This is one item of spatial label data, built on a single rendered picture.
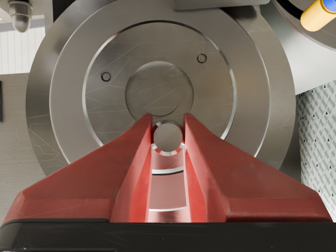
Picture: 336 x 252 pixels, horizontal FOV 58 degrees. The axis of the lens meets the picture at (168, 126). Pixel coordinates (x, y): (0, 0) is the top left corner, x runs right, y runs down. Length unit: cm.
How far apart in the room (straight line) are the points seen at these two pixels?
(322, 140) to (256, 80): 23
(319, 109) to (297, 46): 20
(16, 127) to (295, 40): 45
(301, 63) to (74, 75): 14
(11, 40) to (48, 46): 321
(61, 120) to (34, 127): 2
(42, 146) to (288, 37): 15
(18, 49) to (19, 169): 282
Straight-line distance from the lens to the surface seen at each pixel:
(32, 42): 327
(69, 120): 16
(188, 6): 17
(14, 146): 55
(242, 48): 17
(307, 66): 22
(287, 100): 18
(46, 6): 20
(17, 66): 329
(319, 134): 39
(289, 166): 53
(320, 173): 39
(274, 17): 19
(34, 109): 18
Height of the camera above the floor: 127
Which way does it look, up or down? 4 degrees down
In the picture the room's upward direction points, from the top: 176 degrees clockwise
